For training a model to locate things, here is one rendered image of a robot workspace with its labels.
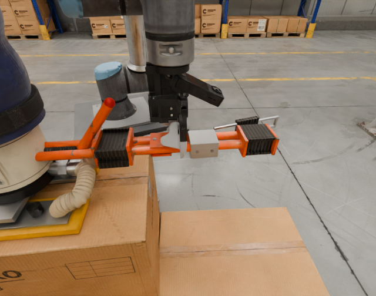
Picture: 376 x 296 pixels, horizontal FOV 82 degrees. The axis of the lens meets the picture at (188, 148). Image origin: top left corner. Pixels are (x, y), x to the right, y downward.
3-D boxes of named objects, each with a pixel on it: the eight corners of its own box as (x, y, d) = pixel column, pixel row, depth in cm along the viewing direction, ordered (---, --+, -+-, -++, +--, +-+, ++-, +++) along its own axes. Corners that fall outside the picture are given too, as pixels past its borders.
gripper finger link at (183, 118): (178, 138, 51) (177, 100, 48) (185, 137, 51) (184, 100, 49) (179, 143, 47) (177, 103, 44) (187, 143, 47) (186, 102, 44)
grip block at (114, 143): (96, 170, 51) (89, 150, 47) (104, 145, 58) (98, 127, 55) (133, 168, 51) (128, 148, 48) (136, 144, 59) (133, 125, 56)
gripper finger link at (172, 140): (161, 158, 52) (159, 120, 49) (186, 157, 53) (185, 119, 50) (161, 163, 49) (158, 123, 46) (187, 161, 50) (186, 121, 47)
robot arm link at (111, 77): (100, 91, 131) (92, 61, 120) (129, 88, 134) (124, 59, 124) (100, 103, 119) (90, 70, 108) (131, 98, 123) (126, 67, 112)
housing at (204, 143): (190, 160, 54) (190, 145, 51) (187, 143, 59) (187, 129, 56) (218, 158, 54) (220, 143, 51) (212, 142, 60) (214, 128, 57)
